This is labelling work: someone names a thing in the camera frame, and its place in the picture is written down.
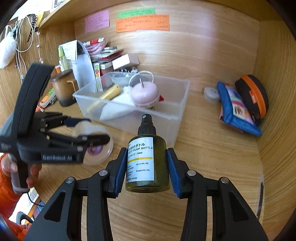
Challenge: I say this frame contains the cream round lidded container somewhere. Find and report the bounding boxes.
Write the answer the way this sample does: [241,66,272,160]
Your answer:
[72,120,113,166]

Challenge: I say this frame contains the white drawstring pouch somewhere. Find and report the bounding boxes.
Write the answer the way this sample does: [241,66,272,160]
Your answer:
[100,86,135,121]

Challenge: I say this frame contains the clear plastic storage bin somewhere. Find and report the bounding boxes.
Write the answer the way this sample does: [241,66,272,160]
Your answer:
[73,72,190,147]

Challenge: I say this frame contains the gold cosmetic tube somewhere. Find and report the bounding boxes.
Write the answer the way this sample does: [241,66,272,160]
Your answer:
[87,84,122,112]

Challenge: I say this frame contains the green pump spray bottle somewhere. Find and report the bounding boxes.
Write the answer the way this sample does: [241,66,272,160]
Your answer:
[125,114,170,193]

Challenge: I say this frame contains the pink round jar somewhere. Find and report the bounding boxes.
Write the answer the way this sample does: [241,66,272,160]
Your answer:
[130,79,160,108]

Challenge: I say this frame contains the orange sleeve forearm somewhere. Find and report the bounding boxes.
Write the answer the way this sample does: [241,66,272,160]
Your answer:
[0,157,31,241]

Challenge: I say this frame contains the person's left hand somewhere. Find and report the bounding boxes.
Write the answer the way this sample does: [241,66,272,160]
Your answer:
[1,154,42,188]

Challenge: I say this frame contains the orange white glue bottle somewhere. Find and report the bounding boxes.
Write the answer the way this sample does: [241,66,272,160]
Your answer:
[36,88,56,113]

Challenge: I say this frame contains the brown ceramic lidded mug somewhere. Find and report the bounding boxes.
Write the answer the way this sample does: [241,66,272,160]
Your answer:
[51,69,79,107]

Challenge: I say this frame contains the fruit pattern sticker box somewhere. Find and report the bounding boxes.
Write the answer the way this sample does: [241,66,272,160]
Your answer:
[93,62,103,91]

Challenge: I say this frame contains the white fluffy item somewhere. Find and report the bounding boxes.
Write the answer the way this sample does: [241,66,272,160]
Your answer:
[0,32,16,69]

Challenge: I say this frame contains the stack of cards and booklets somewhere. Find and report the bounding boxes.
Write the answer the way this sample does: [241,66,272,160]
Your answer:
[90,49,124,70]

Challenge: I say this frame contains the white rectangular box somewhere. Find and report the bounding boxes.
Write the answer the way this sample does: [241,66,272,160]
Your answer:
[112,54,139,70]

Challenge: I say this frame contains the blue colourful pouch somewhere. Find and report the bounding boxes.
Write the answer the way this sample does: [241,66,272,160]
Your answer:
[217,82,262,136]

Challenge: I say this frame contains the pink sticky note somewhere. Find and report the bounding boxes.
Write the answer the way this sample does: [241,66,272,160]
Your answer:
[85,9,109,33]

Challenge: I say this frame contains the white round tape case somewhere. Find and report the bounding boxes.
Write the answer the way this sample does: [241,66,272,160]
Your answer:
[203,87,220,103]

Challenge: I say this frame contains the black orange zip case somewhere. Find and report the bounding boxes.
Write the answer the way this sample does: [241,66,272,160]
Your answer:
[235,75,269,126]

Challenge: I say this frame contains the orange sticky note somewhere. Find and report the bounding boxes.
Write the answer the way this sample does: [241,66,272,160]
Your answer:
[115,14,170,33]

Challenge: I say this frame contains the green sticky note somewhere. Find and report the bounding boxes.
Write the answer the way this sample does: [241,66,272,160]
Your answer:
[118,8,156,19]

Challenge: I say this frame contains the white charging cable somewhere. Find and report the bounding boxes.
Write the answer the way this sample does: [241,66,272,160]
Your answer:
[4,14,35,80]

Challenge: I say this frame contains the pink coiled cable pack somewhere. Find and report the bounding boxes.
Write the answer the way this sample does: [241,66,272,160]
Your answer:
[83,37,108,55]

